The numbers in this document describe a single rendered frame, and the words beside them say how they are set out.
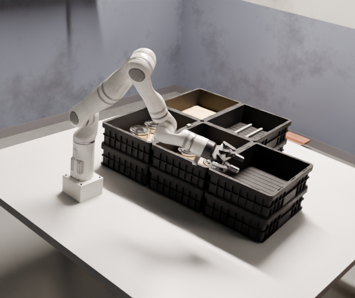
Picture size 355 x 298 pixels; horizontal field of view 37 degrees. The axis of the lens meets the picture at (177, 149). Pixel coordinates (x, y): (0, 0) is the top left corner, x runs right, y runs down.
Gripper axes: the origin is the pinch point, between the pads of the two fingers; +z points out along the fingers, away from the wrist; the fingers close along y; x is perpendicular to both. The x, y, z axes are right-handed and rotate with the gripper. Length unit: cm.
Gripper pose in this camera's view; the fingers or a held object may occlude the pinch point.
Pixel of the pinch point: (237, 164)
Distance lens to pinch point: 205.8
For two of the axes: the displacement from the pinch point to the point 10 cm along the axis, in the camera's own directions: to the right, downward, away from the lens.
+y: 3.9, -6.6, 6.4
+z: 9.0, 4.3, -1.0
